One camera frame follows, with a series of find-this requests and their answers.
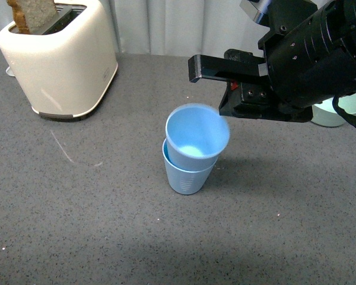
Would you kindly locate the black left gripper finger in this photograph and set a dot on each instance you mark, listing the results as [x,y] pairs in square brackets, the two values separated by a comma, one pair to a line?
[244,68]

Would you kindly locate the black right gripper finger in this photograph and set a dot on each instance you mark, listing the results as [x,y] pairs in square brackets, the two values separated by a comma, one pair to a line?
[253,101]

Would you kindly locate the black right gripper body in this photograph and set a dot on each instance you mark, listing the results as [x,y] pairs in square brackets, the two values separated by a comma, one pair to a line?
[310,52]

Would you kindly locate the light blue plastic cup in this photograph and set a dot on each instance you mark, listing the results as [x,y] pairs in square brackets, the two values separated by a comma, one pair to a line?
[196,135]

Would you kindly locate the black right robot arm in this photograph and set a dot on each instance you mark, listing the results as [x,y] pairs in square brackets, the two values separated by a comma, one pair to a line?
[310,56]

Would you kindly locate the grey curtain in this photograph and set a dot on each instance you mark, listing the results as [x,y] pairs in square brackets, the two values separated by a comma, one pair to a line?
[172,28]

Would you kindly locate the light blue ribbed cup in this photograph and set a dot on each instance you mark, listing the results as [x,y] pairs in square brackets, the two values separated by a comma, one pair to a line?
[184,182]

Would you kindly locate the cream white toaster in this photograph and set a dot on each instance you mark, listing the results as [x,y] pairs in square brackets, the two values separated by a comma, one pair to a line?
[64,74]

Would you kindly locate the slice of toast bread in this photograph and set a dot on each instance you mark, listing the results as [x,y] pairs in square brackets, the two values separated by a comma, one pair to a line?
[31,15]

